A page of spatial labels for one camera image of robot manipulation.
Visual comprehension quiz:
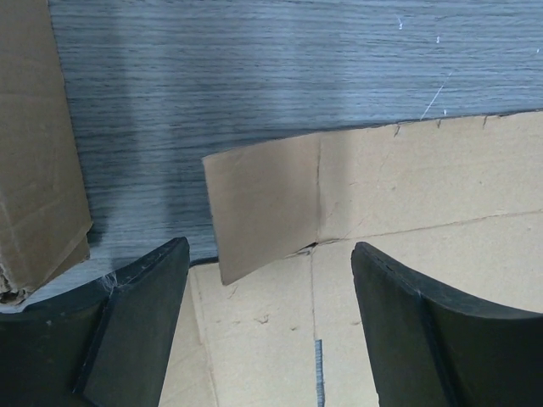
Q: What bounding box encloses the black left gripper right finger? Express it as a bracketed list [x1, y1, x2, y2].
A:
[351, 242, 542, 406]

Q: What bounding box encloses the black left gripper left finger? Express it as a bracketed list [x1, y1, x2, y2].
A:
[1, 237, 189, 406]

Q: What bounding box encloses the closed brown cardboard box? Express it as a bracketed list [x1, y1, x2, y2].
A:
[1, 1, 92, 305]

